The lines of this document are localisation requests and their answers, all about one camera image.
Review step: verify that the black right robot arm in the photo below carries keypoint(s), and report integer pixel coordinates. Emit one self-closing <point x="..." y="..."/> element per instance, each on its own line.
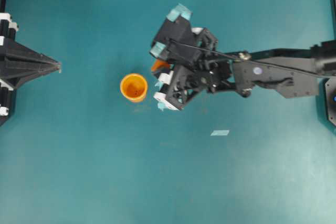
<point x="291" y="72"/>

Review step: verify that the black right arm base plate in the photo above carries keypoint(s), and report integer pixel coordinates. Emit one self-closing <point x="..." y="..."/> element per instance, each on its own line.
<point x="329" y="93"/>

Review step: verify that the orange plastic cup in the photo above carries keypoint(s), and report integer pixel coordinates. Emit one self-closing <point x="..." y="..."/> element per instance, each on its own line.
<point x="134" y="87"/>

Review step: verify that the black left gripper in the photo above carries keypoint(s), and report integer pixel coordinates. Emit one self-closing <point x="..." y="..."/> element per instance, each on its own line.
<point x="12" y="79"/>

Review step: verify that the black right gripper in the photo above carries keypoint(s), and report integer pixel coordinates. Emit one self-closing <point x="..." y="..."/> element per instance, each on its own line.
<point x="179" y="84"/>

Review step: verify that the small orange block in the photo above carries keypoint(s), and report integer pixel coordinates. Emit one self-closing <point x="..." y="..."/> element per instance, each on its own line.
<point x="159" y="64"/>

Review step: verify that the small tape piece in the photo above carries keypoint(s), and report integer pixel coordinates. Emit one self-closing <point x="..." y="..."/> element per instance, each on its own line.
<point x="220" y="132"/>

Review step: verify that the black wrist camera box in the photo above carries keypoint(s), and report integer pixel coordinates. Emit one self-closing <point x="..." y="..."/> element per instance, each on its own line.
<point x="175" y="42"/>

